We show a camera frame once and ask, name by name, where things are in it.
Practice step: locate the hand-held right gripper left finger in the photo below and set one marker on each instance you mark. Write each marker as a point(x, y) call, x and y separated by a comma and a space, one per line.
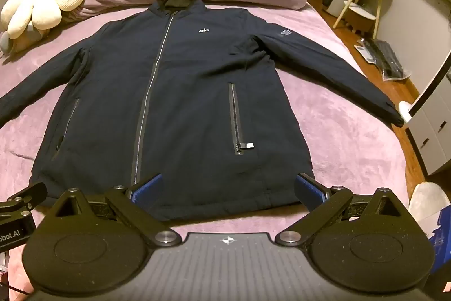
point(148, 191)

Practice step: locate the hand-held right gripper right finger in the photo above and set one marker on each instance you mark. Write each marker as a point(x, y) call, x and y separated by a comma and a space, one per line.
point(310, 193)

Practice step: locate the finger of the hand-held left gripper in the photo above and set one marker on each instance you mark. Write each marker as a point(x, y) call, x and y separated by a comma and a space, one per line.
point(24, 200)

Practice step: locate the navy zip jacket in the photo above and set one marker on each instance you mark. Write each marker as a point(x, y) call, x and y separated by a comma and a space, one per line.
point(183, 93)

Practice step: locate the white fluffy slipper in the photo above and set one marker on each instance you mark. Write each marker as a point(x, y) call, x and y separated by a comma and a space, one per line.
point(428, 204)

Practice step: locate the blue cloth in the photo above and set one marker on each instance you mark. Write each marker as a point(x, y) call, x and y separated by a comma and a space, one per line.
point(442, 234)

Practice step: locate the white drawer cabinet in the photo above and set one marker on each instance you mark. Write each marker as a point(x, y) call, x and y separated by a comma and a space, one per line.
point(431, 124)

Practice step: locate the plastic bag with black item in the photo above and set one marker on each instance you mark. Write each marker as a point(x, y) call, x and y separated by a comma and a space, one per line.
point(382, 57)

